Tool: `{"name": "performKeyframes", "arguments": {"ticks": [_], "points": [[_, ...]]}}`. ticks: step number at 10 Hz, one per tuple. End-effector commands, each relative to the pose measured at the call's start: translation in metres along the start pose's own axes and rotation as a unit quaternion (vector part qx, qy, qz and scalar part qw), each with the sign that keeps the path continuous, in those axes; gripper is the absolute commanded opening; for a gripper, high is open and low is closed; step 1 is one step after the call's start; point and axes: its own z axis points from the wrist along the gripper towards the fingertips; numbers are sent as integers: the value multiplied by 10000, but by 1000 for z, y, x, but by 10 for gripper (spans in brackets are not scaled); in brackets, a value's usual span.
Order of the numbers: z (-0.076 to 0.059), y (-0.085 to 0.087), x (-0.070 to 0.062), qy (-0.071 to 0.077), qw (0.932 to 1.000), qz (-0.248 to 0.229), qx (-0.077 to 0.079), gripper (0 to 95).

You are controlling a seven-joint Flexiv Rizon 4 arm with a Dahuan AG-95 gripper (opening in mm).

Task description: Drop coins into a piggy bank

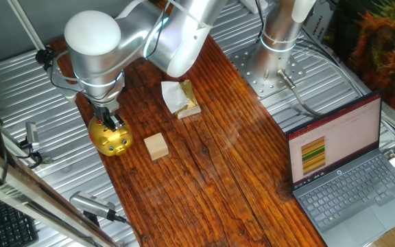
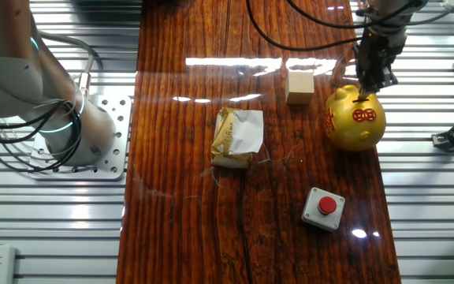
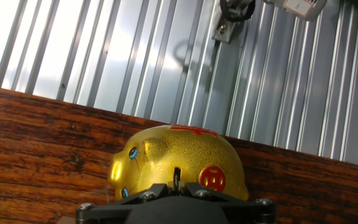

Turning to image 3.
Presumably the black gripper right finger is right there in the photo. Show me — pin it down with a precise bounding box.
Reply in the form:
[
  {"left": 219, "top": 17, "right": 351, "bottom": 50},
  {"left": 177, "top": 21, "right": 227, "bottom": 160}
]
[{"left": 177, "top": 182, "right": 276, "bottom": 224}]

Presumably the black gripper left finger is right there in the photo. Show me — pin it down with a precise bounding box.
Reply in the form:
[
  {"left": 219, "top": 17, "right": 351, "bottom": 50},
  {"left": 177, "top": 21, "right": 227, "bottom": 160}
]
[{"left": 75, "top": 182, "right": 177, "bottom": 224}]

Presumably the golden piggy bank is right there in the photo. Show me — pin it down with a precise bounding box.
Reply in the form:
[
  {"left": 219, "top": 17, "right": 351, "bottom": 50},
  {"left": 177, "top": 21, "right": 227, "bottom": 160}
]
[{"left": 107, "top": 124, "right": 250, "bottom": 202}]

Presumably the silver depth camera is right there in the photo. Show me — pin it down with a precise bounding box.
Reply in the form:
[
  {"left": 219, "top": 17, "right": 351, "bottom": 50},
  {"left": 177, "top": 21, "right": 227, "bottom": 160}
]
[{"left": 262, "top": 0, "right": 328, "bottom": 22}]

